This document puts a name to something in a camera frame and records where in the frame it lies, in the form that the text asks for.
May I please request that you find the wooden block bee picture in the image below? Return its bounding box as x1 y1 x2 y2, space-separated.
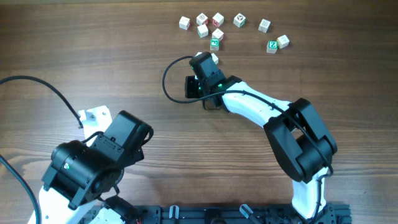
178 16 190 30

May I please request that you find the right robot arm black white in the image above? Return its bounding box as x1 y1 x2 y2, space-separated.
185 52 338 222

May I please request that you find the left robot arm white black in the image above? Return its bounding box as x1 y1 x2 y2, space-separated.
29 106 154 223

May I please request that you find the wooden block green V side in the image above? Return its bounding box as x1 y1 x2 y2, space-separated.
211 53 219 65

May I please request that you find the wooden block green top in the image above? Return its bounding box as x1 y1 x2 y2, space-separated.
210 39 220 51

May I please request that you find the wooden block red drawing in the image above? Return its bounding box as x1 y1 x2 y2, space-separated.
212 29 224 41

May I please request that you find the wooden block red picture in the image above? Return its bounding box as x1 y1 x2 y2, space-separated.
196 13 208 26

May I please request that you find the wooden block red letter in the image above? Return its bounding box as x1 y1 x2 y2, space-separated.
212 12 224 27

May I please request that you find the wooden block green side picture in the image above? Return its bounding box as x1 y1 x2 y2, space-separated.
233 13 246 27

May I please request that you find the wooden block green Z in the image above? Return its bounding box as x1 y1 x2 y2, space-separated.
266 40 278 54

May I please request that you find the wooden block plain pattern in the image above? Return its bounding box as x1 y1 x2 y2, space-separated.
258 19 271 33

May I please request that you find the wooden block yellow side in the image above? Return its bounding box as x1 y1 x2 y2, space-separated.
277 35 290 49

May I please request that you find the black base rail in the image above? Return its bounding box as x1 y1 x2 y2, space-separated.
77 203 352 224

